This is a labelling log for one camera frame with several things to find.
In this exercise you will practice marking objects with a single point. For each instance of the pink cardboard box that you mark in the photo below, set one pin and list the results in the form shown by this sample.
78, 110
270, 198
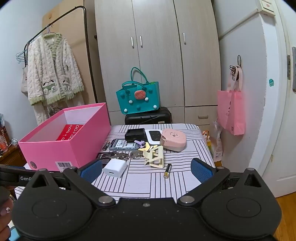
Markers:
41, 149

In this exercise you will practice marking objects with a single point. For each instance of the grey labelled battery pack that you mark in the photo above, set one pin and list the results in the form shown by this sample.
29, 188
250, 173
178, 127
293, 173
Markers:
123, 145

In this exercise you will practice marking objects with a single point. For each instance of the white charger cube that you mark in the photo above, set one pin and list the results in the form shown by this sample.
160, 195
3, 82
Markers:
115, 168

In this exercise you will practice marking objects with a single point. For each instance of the beige wardrobe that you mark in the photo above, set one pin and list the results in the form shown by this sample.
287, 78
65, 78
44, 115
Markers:
172, 42

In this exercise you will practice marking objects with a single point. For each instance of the cream hair claw clip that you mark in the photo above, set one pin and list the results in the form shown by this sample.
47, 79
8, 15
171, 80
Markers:
154, 157

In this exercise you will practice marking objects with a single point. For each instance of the pink shopping bag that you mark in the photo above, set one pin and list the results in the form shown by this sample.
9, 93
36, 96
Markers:
231, 105

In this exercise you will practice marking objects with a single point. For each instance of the AA battery near gripper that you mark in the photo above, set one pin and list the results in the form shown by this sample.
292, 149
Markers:
167, 171

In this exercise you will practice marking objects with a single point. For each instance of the pink round label printer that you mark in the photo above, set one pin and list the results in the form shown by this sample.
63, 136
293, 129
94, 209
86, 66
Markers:
173, 140

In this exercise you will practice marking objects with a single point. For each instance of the cream knitted cardigan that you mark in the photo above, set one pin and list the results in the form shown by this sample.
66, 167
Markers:
53, 77

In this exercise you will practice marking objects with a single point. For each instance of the black clothes rack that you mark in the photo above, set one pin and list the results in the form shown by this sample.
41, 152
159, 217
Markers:
76, 22

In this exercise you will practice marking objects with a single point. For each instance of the white door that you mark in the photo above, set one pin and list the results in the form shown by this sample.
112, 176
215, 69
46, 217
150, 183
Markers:
280, 170

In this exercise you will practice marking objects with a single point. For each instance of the AA battery near box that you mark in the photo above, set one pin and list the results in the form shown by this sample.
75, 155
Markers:
106, 145

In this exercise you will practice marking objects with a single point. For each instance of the teal tote bag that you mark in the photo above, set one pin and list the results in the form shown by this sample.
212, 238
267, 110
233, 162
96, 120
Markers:
136, 97

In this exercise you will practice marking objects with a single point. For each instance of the black battery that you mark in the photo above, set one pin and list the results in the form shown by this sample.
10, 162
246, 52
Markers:
105, 157

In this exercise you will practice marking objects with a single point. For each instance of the black suitcase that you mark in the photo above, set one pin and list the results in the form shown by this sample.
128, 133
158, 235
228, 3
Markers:
162, 115

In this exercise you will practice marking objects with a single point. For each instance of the white black wifi router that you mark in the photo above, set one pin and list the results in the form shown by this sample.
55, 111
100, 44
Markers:
153, 136

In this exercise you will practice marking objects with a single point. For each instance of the person's left hand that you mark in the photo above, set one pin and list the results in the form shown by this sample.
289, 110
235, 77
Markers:
5, 219

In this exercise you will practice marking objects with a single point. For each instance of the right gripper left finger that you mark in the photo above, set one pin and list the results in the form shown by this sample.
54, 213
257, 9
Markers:
81, 180

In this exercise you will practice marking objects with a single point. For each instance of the red printed paper bag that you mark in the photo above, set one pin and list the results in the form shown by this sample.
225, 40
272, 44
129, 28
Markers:
68, 132

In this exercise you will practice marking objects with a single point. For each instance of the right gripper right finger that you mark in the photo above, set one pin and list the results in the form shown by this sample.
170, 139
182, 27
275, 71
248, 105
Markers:
211, 180

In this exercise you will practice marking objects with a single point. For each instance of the purple small clip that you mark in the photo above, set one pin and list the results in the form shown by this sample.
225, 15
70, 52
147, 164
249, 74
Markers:
140, 143

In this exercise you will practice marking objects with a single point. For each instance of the silver key bunch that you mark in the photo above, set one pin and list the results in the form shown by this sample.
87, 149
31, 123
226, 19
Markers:
126, 156

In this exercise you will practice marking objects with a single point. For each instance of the black battery charger cradle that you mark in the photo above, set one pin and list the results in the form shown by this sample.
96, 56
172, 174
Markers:
137, 134

